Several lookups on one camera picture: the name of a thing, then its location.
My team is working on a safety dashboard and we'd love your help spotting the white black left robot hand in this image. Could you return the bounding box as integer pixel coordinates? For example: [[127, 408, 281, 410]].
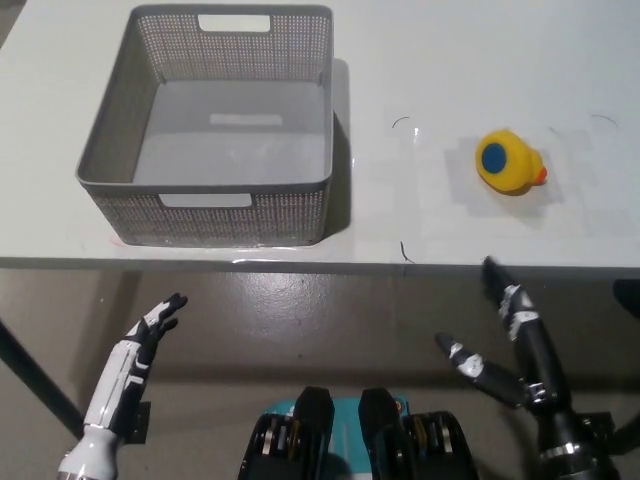
[[82, 293, 189, 437]]

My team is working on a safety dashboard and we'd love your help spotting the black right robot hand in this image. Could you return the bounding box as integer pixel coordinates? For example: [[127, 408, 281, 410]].
[[433, 256, 587, 454]]

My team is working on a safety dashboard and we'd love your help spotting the yellow rubber duck toy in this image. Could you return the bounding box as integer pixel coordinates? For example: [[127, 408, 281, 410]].
[[474, 128, 550, 197]]

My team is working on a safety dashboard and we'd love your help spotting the black table foot pad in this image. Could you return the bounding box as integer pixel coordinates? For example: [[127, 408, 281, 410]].
[[122, 401, 152, 444], [574, 411, 617, 454]]

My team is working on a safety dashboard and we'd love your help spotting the black table leg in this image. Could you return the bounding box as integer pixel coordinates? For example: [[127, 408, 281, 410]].
[[612, 278, 640, 446], [0, 317, 84, 442]]

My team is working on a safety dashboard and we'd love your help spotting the black teal robot body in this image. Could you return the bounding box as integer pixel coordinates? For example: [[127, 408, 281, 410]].
[[237, 385, 481, 480]]

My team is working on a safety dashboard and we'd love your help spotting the grey perforated plastic basket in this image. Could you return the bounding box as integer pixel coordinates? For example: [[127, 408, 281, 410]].
[[74, 4, 335, 247]]

